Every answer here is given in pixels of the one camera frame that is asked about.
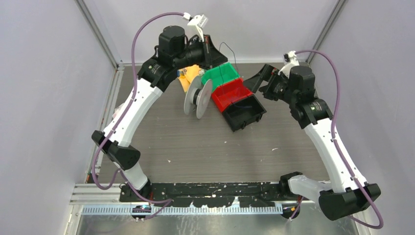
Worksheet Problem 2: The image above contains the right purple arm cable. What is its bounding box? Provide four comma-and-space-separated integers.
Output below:
290, 49, 384, 230

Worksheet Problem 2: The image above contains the black plastic bin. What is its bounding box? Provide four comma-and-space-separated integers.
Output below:
222, 95, 267, 132

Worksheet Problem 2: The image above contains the white patterned cloth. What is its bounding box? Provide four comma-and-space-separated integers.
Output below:
112, 102, 125, 120

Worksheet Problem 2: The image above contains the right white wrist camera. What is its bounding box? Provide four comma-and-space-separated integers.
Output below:
281, 50, 300, 78

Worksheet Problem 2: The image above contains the green plastic bin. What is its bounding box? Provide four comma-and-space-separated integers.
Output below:
201, 63, 240, 92

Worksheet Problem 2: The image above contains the white slotted cable duct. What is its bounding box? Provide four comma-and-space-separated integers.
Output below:
81, 204, 283, 215

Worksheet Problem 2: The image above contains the red plastic bin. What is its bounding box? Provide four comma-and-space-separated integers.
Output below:
211, 77, 253, 113

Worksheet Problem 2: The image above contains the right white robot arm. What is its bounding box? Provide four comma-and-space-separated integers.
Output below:
243, 64, 381, 221

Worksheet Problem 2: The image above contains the thin purple wire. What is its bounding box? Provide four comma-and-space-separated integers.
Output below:
218, 42, 257, 111

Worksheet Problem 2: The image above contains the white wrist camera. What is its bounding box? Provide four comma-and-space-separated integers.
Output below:
281, 50, 300, 78
183, 12, 208, 42

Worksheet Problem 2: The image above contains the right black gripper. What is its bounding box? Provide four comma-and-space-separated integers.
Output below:
242, 64, 297, 105

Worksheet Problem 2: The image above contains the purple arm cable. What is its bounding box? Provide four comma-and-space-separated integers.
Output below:
91, 12, 190, 191
290, 49, 384, 230

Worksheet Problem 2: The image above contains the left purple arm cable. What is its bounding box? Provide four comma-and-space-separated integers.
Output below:
91, 12, 190, 191

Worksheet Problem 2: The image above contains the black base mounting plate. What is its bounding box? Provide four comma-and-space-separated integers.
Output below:
138, 182, 300, 208

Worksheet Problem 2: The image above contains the yellow patterned cloth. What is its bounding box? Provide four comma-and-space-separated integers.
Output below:
177, 65, 205, 93

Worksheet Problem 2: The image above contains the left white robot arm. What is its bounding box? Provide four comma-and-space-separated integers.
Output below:
92, 25, 228, 203

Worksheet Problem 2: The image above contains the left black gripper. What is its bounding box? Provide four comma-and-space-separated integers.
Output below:
174, 35, 229, 71

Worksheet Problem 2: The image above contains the grey plastic cable spool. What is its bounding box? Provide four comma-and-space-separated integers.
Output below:
184, 75, 213, 119

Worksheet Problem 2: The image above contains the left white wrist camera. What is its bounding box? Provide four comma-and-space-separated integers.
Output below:
183, 12, 208, 42

